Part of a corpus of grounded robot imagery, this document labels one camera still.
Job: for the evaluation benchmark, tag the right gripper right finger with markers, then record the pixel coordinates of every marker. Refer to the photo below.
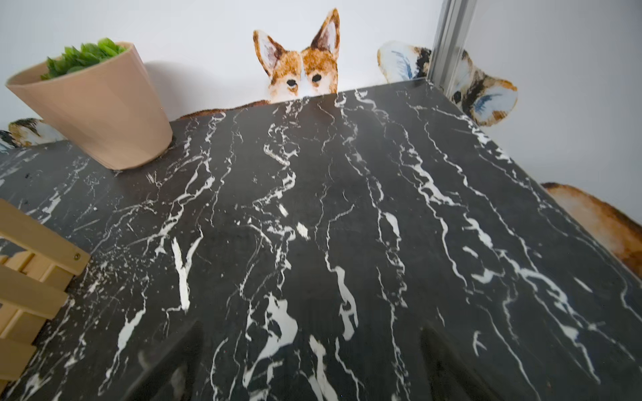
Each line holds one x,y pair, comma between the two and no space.
450,377

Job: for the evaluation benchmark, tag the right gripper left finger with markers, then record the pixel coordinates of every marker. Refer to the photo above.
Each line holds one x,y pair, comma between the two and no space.
179,353

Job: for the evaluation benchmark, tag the pink pot green plant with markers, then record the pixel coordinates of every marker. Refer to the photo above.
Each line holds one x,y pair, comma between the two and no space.
110,110

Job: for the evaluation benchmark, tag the wooden two-tier shelf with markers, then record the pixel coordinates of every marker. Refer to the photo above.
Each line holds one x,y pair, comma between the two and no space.
33,284

